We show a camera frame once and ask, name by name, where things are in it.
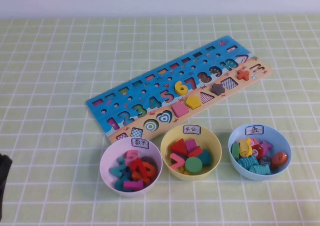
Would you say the purple wooden fish piece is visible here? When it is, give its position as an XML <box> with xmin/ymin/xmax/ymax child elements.
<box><xmin>259</xmin><ymin>140</ymin><xmax>273</xmax><ymax>153</ymax></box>

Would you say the teal number piece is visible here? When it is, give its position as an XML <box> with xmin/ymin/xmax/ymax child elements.
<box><xmin>114</xmin><ymin>175</ymin><xmax>131</xmax><ymax>192</ymax></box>
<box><xmin>108</xmin><ymin>157</ymin><xmax>130</xmax><ymax>178</ymax></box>

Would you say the dark navy wooden fish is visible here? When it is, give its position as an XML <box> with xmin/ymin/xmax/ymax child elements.
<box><xmin>258</xmin><ymin>156</ymin><xmax>272</xmax><ymax>167</ymax></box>

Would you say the white two-character label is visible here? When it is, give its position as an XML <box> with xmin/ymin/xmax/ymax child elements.
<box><xmin>183</xmin><ymin>125</ymin><xmax>202</xmax><ymax>134</ymax></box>

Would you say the orange plus sign piece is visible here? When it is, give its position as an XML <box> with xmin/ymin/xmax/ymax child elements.
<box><xmin>236</xmin><ymin>69</ymin><xmax>251</xmax><ymax>81</ymax></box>

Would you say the red fish with seven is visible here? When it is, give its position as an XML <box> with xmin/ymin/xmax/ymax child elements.
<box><xmin>250</xmin><ymin>147</ymin><xmax>263</xmax><ymax>159</ymax></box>

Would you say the red-orange block piece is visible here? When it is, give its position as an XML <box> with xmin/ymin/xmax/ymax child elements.
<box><xmin>186</xmin><ymin>146</ymin><xmax>203</xmax><ymax>158</ymax></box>

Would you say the slim teal wooden fish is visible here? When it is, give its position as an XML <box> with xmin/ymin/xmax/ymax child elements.
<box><xmin>249</xmin><ymin>163</ymin><xmax>272</xmax><ymax>176</ymax></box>

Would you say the pink greater-than sign piece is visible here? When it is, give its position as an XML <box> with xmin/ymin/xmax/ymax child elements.
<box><xmin>169</xmin><ymin>152</ymin><xmax>187</xmax><ymax>169</ymax></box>

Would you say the magenta number one piece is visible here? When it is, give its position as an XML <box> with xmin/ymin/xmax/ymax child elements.
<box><xmin>122</xmin><ymin>180</ymin><xmax>145</xmax><ymax>191</ymax></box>

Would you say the orange wooden fish piece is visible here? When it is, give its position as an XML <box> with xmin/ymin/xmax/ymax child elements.
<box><xmin>270</xmin><ymin>151</ymin><xmax>289</xmax><ymax>169</ymax></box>

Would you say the yellow plastic bowl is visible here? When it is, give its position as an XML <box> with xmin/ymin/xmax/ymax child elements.
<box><xmin>160</xmin><ymin>124</ymin><xmax>223</xmax><ymax>181</ymax></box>

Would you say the teal circle piece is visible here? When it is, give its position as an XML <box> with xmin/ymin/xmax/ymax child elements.
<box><xmin>197</xmin><ymin>149</ymin><xmax>213</xmax><ymax>167</ymax></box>

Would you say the yellow wooden fish piece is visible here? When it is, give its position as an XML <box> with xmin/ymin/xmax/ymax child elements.
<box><xmin>238</xmin><ymin>138</ymin><xmax>253</xmax><ymax>158</ymax></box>

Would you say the dark brown star piece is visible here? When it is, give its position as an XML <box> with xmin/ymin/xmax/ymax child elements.
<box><xmin>209</xmin><ymin>83</ymin><xmax>226</xmax><ymax>96</ymax></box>

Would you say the yellow number six piece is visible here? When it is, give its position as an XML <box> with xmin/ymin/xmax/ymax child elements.
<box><xmin>174</xmin><ymin>80</ymin><xmax>190</xmax><ymax>96</ymax></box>

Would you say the light blue plastic bowl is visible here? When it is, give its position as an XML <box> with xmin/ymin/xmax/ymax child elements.
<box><xmin>227</xmin><ymin>123</ymin><xmax>293</xmax><ymax>181</ymax></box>

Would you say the pale pink plastic bowl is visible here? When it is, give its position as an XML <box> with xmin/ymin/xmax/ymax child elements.
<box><xmin>99</xmin><ymin>137</ymin><xmax>163</xmax><ymax>198</ymax></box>

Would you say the green circle piece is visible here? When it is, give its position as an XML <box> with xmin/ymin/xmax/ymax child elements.
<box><xmin>184</xmin><ymin>157</ymin><xmax>203</xmax><ymax>175</ymax></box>

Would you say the blue wooden number puzzle board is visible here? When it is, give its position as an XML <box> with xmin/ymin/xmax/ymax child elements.
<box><xmin>85</xmin><ymin>35</ymin><xmax>274</xmax><ymax>143</ymax></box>

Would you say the green checked tablecloth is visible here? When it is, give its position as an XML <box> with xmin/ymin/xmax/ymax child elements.
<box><xmin>0</xmin><ymin>14</ymin><xmax>320</xmax><ymax>226</ymax></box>

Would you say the orange number piece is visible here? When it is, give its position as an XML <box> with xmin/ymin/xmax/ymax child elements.
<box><xmin>131</xmin><ymin>162</ymin><xmax>157</xmax><ymax>184</ymax></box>

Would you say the white fish character label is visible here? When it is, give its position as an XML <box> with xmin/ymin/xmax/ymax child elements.
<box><xmin>244</xmin><ymin>124</ymin><xmax>265</xmax><ymax>136</ymax></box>

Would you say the magenta rectangle piece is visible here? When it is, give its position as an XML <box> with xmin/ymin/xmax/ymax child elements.
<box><xmin>184</xmin><ymin>139</ymin><xmax>198</xmax><ymax>153</ymax></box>

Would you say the yellow pentagon piece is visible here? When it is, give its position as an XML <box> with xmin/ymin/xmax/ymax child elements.
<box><xmin>185</xmin><ymin>95</ymin><xmax>203</xmax><ymax>111</ymax></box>

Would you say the pink square piece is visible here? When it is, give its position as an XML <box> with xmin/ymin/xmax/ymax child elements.
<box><xmin>171</xmin><ymin>102</ymin><xmax>190</xmax><ymax>118</ymax></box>

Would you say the red number four piece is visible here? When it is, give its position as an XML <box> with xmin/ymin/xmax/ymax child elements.
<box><xmin>129</xmin><ymin>157</ymin><xmax>147</xmax><ymax>174</ymax></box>

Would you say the red triangle piece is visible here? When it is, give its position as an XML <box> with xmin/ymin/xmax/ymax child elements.
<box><xmin>169</xmin><ymin>138</ymin><xmax>188</xmax><ymax>155</ymax></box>

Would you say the white number word label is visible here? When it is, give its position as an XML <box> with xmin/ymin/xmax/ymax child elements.
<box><xmin>131</xmin><ymin>137</ymin><xmax>150</xmax><ymax>148</ymax></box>

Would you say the pink number five piece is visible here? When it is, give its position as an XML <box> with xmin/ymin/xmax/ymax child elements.
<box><xmin>124</xmin><ymin>150</ymin><xmax>139</xmax><ymax>165</ymax></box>

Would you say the green wooden fish piece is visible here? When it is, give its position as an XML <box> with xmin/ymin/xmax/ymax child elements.
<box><xmin>230</xmin><ymin>142</ymin><xmax>241</xmax><ymax>160</ymax></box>

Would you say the large teal wooden fish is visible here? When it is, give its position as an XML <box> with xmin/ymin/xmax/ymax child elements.
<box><xmin>237</xmin><ymin>155</ymin><xmax>260</xmax><ymax>169</ymax></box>

